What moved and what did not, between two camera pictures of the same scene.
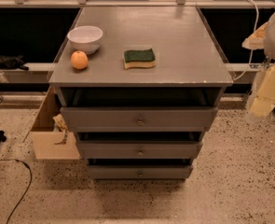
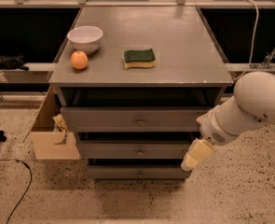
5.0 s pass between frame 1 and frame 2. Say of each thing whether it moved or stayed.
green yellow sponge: stayed
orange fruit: stayed
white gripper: moved
